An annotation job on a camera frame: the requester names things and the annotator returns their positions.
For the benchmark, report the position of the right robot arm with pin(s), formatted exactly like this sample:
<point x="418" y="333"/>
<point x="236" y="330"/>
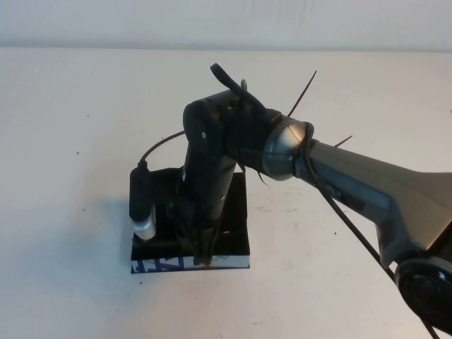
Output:
<point x="353" y="183"/>

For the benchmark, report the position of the black silver-capped wrist camera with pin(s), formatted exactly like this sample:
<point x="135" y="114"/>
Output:
<point x="141" y="201"/>

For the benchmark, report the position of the black glasses case printed front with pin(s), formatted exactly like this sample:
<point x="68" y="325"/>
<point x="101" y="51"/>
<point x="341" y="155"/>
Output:
<point x="238" y="212"/>

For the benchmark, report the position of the black zip tie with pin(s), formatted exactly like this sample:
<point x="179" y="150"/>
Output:
<point x="343" y="141"/>
<point x="256" y="174"/>
<point x="303" y="92"/>

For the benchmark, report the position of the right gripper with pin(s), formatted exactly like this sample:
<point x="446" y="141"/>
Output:
<point x="192" y="219"/>

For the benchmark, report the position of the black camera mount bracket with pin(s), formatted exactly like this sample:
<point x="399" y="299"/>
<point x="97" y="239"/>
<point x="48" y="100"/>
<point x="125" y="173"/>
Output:
<point x="166" y="185"/>

